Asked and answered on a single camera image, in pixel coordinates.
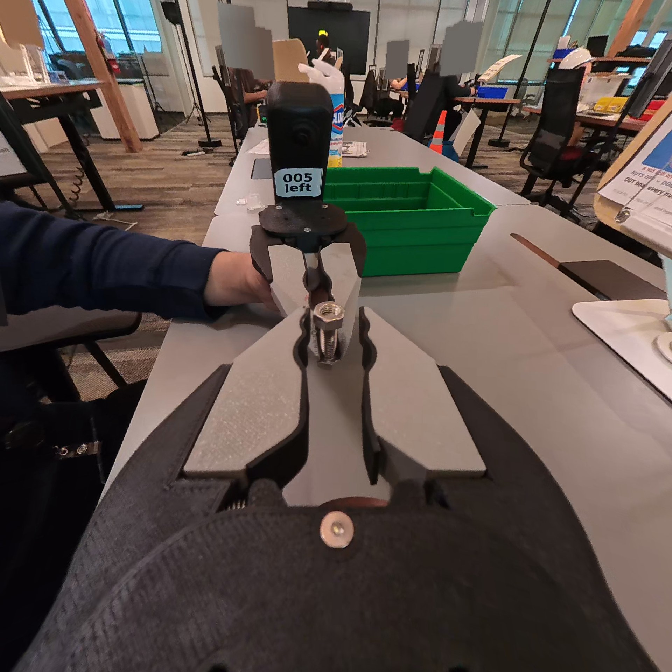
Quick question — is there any disinfectant wipes canister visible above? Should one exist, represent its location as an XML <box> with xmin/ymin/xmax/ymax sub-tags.
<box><xmin>298</xmin><ymin>59</ymin><xmax>346</xmax><ymax>169</ymax></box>

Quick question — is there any clear acrylic holder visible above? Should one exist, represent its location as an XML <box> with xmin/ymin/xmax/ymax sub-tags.
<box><xmin>20</xmin><ymin>44</ymin><xmax>50</xmax><ymax>85</ymax></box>

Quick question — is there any person's black chair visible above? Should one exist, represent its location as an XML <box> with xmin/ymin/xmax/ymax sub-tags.
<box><xmin>0</xmin><ymin>310</ymin><xmax>142</xmax><ymax>405</ymax></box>

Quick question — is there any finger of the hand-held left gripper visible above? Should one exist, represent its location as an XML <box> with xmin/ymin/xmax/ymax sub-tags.
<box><xmin>316</xmin><ymin>243</ymin><xmax>364</xmax><ymax>317</ymax></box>
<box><xmin>268</xmin><ymin>245</ymin><xmax>316</xmax><ymax>318</ymax></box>

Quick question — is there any person's left hand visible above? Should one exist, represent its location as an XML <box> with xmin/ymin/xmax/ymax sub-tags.
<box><xmin>204</xmin><ymin>251</ymin><xmax>282</xmax><ymax>315</ymax></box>

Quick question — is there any white folding stand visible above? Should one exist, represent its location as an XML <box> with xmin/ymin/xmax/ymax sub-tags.
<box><xmin>572</xmin><ymin>252</ymin><xmax>672</xmax><ymax>402</ymax></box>

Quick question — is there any black framed marker sign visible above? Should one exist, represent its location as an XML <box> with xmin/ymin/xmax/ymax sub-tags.
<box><xmin>0</xmin><ymin>93</ymin><xmax>32</xmax><ymax>179</ymax></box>

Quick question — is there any green plastic bin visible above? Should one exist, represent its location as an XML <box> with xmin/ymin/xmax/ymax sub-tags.
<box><xmin>320</xmin><ymin>167</ymin><xmax>497</xmax><ymax>278</ymax></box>

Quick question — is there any person's left forearm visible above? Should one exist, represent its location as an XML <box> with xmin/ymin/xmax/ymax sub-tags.
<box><xmin>0</xmin><ymin>202</ymin><xmax>226</xmax><ymax>322</ymax></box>

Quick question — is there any white cabinet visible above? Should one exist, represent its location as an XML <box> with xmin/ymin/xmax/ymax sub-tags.
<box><xmin>92</xmin><ymin>81</ymin><xmax>160</xmax><ymax>140</ymax></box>

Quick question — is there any large silver hex nut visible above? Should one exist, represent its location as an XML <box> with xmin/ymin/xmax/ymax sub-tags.
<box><xmin>313</xmin><ymin>301</ymin><xmax>345</xmax><ymax>330</ymax></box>

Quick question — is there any black rectangular pad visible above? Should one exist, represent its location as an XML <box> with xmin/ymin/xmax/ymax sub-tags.
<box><xmin>558</xmin><ymin>260</ymin><xmax>667</xmax><ymax>301</ymax></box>

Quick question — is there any thick silver bolt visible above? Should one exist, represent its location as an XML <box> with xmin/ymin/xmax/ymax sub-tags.
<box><xmin>314</xmin><ymin>327</ymin><xmax>343</xmax><ymax>368</ymax></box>

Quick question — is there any black floor lamp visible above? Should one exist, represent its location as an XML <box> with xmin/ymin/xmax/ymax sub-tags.
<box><xmin>488</xmin><ymin>0</ymin><xmax>553</xmax><ymax>149</ymax></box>
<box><xmin>160</xmin><ymin>0</ymin><xmax>222</xmax><ymax>149</ymax></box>

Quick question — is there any white hanging sheet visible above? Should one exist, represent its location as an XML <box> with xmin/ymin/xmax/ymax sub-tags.
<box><xmin>454</xmin><ymin>110</ymin><xmax>482</xmax><ymax>156</ymax></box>

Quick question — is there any person's body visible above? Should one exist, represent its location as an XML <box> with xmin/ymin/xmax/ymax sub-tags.
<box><xmin>0</xmin><ymin>336</ymin><xmax>148</xmax><ymax>672</ymax></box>

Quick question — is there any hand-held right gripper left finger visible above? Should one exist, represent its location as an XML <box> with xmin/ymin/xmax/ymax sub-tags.
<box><xmin>182</xmin><ymin>307</ymin><xmax>312</xmax><ymax>489</ymax></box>

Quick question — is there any printed instruction sheet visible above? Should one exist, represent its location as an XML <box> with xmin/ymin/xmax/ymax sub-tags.
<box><xmin>598</xmin><ymin>113</ymin><xmax>672</xmax><ymax>242</ymax></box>

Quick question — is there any black office chair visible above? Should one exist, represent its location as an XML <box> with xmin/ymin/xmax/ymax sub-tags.
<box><xmin>520</xmin><ymin>67</ymin><xmax>596</xmax><ymax>211</ymax></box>

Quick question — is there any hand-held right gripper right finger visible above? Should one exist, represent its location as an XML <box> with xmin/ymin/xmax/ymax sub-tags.
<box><xmin>359</xmin><ymin>307</ymin><xmax>487</xmax><ymax>486</ymax></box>

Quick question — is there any large black wall screen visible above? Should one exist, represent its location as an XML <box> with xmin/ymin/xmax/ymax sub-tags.
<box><xmin>288</xmin><ymin>5</ymin><xmax>371</xmax><ymax>75</ymax></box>

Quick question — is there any wooden post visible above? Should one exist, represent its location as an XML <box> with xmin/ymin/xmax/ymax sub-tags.
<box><xmin>65</xmin><ymin>0</ymin><xmax>144</xmax><ymax>153</ymax></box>
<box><xmin>609</xmin><ymin>0</ymin><xmax>654</xmax><ymax>58</ymax></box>

